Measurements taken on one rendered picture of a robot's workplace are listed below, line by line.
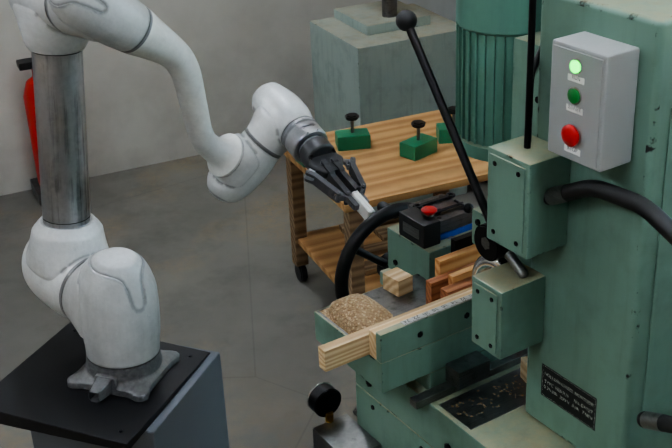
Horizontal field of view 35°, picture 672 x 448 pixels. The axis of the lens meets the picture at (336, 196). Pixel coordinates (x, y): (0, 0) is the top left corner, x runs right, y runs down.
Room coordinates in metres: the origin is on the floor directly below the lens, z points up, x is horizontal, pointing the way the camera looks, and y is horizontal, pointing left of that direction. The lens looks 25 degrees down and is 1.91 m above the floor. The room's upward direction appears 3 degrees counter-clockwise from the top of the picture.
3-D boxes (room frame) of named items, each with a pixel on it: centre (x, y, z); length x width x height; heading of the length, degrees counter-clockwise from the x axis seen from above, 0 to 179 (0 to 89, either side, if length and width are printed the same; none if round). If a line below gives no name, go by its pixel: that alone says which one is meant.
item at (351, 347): (1.64, -0.22, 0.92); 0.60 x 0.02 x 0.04; 122
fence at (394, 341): (1.66, -0.31, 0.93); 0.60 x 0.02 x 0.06; 122
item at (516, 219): (1.43, -0.28, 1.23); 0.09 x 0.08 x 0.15; 32
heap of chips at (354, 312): (1.63, -0.04, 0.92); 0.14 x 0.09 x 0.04; 32
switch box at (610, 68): (1.35, -0.34, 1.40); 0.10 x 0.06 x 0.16; 32
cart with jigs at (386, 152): (3.26, -0.21, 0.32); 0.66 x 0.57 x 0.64; 112
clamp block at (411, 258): (1.85, -0.19, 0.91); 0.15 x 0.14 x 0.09; 122
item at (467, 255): (1.74, -0.24, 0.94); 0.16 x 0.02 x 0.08; 122
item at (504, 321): (1.45, -0.26, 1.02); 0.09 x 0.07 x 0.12; 122
